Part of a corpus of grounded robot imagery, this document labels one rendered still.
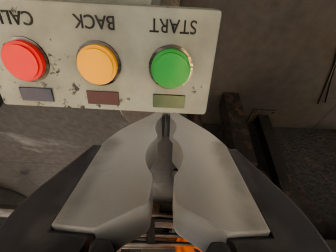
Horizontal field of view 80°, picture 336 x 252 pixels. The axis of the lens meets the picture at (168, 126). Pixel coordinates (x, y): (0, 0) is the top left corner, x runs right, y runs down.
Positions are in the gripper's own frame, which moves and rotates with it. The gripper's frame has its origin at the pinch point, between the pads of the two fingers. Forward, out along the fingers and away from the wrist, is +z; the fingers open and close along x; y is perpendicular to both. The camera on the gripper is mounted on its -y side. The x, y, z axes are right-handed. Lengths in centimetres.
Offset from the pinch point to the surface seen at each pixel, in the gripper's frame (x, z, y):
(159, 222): -1.4, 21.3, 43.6
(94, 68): -7.4, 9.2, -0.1
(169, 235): 1, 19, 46
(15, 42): -14.8, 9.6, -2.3
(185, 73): 1.7, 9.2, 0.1
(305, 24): 50, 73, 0
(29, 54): -13.5, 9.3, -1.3
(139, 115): -5.4, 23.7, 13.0
